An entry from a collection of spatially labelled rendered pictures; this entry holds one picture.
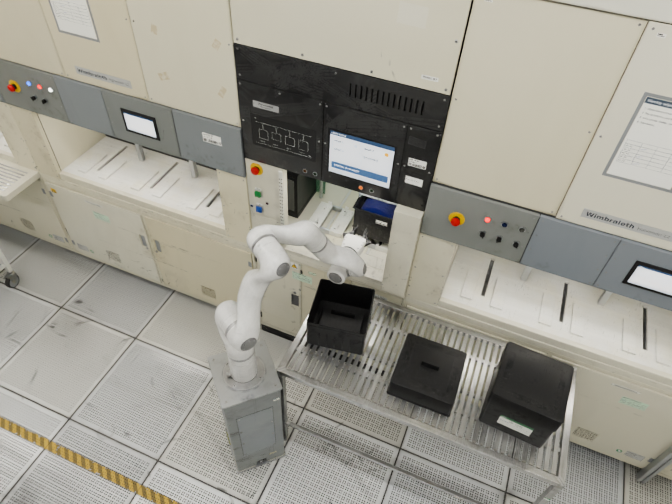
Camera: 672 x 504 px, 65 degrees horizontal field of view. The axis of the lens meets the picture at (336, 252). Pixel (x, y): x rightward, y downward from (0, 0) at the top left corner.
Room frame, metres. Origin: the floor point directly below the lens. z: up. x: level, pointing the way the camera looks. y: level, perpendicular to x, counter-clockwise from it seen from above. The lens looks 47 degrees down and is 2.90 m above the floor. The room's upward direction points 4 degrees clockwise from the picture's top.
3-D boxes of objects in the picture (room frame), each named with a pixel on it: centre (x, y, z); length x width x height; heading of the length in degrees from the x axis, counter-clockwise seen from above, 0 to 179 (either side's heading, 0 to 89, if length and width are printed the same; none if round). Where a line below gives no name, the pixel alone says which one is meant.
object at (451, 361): (1.26, -0.45, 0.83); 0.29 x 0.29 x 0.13; 71
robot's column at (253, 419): (1.23, 0.38, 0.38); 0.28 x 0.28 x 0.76; 25
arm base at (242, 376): (1.23, 0.38, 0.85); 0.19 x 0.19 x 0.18
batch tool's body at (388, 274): (2.24, -0.10, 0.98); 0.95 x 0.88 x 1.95; 160
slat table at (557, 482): (1.31, -0.48, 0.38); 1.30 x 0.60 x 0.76; 70
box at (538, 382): (1.14, -0.85, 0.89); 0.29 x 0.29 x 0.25; 66
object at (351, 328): (1.52, -0.04, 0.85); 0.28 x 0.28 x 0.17; 80
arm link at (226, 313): (1.25, 0.40, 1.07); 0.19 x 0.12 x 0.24; 37
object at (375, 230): (2.06, -0.21, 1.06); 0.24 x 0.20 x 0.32; 70
